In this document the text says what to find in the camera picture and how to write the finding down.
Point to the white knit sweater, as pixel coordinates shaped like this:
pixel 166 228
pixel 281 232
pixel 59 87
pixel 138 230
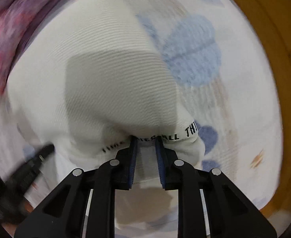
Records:
pixel 89 80

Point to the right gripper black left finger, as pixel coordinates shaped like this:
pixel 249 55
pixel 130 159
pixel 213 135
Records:
pixel 83 204

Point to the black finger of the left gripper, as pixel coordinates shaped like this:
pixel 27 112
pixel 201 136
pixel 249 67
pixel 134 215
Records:
pixel 14 188

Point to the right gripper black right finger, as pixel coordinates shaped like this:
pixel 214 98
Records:
pixel 209 203

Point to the floral white bed sheet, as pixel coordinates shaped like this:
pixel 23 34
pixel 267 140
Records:
pixel 227 86

